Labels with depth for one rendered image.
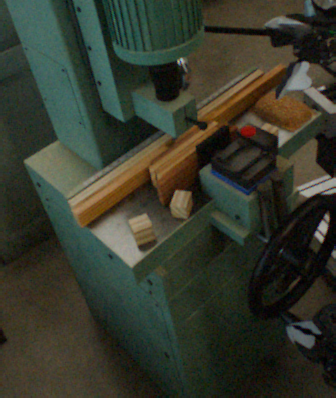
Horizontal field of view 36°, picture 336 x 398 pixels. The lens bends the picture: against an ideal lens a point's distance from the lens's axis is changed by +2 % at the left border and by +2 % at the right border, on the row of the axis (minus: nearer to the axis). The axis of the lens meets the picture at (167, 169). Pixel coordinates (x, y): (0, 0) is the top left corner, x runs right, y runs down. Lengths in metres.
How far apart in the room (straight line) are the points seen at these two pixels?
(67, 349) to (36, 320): 0.19
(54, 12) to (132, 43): 0.21
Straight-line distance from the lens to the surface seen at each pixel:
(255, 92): 1.30
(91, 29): 1.05
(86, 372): 1.93
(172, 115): 1.03
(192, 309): 1.25
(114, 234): 1.04
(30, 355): 2.03
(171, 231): 1.02
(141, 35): 0.91
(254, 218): 1.02
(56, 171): 1.38
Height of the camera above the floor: 1.68
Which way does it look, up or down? 43 degrees down
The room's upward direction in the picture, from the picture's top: 11 degrees counter-clockwise
